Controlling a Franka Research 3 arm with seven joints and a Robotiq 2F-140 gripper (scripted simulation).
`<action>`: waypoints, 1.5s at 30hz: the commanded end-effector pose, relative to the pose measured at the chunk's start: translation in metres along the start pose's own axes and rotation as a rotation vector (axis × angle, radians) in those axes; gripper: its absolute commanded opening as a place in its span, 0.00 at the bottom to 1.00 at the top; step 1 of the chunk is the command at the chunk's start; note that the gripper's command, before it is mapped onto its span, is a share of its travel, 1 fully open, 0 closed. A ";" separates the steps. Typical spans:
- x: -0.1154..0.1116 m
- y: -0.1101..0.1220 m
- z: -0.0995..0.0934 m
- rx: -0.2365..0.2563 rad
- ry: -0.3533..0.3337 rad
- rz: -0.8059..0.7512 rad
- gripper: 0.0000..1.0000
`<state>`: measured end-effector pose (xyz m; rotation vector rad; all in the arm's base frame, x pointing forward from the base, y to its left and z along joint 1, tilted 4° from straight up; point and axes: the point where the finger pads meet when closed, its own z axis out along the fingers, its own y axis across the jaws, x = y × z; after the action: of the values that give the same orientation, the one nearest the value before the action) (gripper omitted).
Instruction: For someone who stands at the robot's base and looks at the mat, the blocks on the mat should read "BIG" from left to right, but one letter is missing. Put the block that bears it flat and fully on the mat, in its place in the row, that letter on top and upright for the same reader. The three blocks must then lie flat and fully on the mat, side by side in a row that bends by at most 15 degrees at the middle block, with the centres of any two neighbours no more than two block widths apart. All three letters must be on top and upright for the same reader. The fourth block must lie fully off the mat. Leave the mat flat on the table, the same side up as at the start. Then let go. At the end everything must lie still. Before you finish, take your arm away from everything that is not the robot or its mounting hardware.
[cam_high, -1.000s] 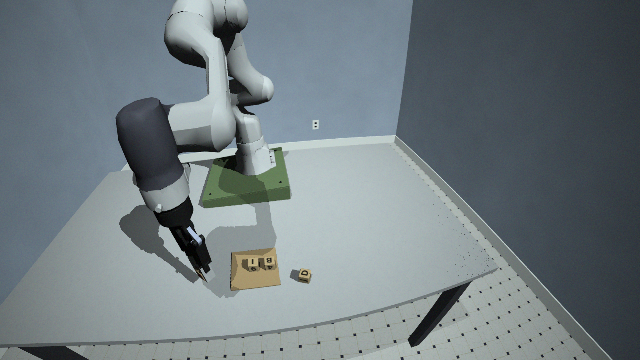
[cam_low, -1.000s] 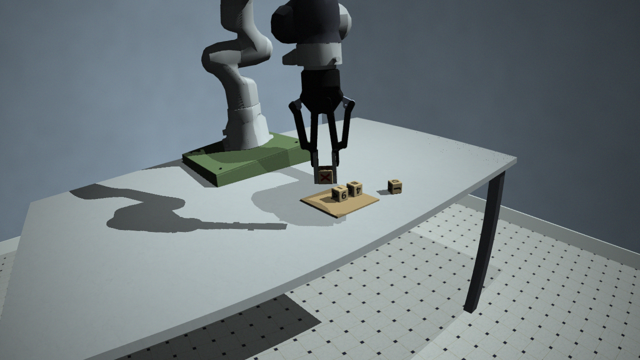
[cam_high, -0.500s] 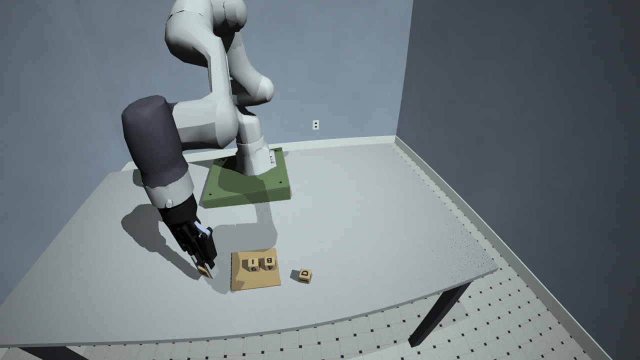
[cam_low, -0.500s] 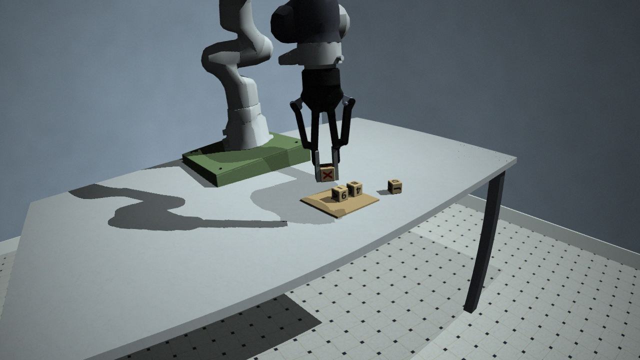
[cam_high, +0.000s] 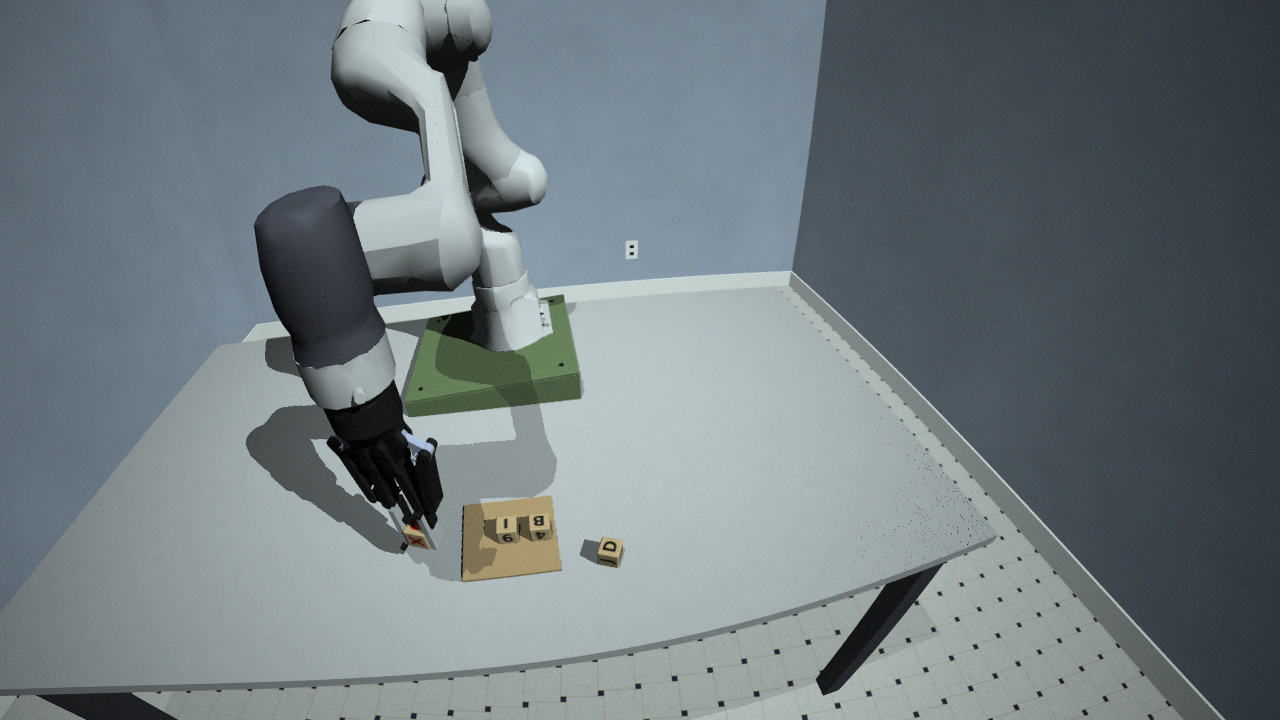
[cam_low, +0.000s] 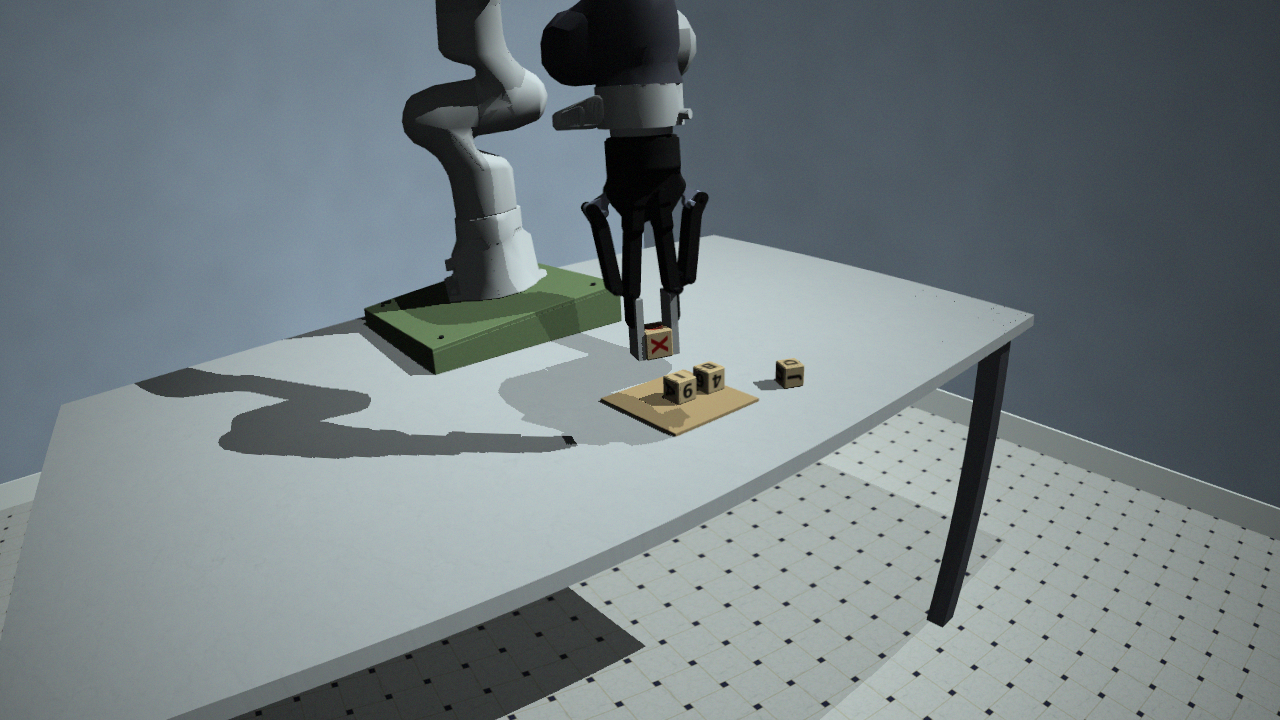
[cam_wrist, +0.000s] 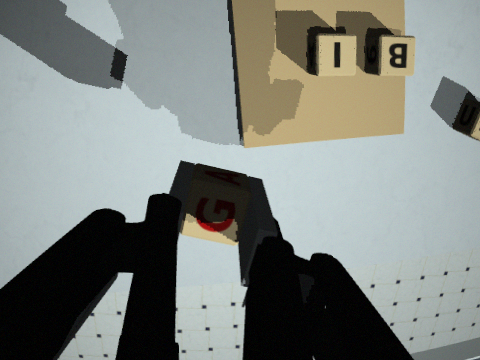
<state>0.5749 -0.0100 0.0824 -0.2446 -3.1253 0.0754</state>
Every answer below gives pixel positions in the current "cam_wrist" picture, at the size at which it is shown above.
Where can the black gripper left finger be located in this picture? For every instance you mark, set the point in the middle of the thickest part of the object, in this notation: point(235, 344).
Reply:
point(43, 307)

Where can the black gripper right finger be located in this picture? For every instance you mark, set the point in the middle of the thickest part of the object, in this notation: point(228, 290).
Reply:
point(349, 328)

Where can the beige letter block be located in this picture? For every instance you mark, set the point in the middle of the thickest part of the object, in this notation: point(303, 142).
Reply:
point(467, 121)
point(217, 204)
point(390, 55)
point(331, 54)

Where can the tan square mat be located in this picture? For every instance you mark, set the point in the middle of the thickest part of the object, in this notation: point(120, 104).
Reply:
point(281, 103)

